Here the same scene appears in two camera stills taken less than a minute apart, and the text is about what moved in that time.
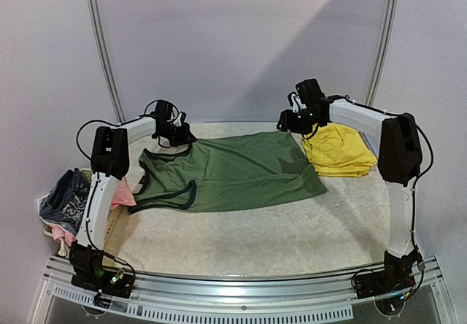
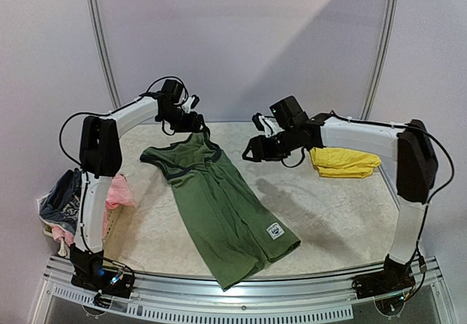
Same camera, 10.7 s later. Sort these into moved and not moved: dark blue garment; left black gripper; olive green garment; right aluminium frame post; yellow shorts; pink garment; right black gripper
Moved: right black gripper; left black gripper; olive green garment
Not moved: right aluminium frame post; pink garment; yellow shorts; dark blue garment
